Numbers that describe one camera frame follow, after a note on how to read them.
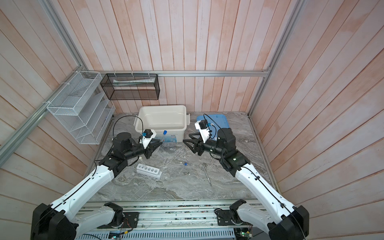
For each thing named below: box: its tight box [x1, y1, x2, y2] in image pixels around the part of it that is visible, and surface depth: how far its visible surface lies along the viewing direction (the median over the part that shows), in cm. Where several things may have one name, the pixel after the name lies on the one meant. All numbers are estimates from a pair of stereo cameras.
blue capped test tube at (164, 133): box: [162, 130, 168, 142], surface depth 73 cm
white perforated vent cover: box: [75, 228, 236, 240], surface depth 71 cm
